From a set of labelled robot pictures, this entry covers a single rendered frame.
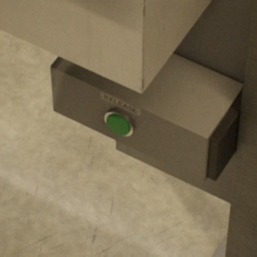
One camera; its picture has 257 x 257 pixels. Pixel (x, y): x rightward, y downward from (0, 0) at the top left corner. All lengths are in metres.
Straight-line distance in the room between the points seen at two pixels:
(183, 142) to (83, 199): 1.37
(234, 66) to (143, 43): 0.26
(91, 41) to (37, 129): 1.67
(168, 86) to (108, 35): 0.24
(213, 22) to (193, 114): 0.10
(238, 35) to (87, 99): 0.19
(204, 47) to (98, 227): 1.34
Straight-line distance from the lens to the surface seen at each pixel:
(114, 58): 1.26
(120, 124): 1.48
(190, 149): 1.46
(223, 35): 1.45
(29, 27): 1.31
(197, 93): 1.47
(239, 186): 1.56
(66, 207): 2.81
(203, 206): 2.82
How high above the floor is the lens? 2.33
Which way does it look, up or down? 53 degrees down
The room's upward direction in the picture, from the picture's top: straight up
